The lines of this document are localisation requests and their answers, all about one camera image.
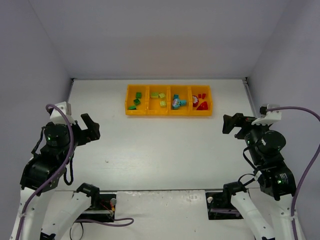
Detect aluminium frame rail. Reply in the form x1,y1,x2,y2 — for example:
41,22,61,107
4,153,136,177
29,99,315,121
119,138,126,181
242,77,258,117

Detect teal lego brick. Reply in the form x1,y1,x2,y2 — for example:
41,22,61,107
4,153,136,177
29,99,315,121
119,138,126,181
180,100,187,106

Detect red round lego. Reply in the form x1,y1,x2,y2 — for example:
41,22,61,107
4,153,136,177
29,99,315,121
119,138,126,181
196,104,208,111

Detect blue flower lego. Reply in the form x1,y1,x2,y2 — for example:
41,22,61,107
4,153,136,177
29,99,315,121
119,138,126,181
171,98,181,110

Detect red flower lego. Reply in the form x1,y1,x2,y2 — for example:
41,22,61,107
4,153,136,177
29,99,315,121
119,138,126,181
192,95,199,106

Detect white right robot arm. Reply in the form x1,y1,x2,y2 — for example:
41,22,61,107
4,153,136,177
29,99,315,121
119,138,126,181
222,111,305,240

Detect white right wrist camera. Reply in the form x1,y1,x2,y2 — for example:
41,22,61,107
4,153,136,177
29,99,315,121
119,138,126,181
251,103,282,126

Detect yellow bin far left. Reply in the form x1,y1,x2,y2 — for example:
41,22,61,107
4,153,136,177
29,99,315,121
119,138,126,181
124,84,149,116

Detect green curved lego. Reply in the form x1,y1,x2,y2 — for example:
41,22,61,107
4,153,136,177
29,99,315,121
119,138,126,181
128,105,137,110

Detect black loop cable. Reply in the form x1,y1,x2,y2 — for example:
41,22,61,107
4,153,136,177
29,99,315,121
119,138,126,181
69,222,85,240

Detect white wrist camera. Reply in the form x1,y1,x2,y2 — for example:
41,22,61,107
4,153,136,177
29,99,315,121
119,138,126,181
251,103,282,126
49,101,77,126

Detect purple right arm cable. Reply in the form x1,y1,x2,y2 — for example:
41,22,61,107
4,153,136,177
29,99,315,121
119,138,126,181
266,106,320,240

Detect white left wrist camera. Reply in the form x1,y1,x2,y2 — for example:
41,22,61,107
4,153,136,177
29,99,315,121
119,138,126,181
49,101,77,126

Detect yellow-green lego brick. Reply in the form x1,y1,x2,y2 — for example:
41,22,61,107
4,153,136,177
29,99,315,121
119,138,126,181
158,92,166,99

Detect yellow bin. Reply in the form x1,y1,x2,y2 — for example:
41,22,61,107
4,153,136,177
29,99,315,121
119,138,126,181
124,84,149,116
168,85,192,117
147,85,170,116

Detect dark green lego brick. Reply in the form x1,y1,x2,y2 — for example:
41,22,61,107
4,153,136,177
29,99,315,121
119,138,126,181
136,92,142,99

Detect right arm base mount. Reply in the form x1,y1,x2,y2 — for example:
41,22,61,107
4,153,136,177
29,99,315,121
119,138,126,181
205,188,243,221

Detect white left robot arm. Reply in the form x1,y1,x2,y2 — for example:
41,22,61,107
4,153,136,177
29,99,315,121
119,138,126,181
10,111,100,240

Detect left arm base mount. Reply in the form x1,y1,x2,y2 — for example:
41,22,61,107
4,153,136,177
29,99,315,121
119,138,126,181
72,183,116,223

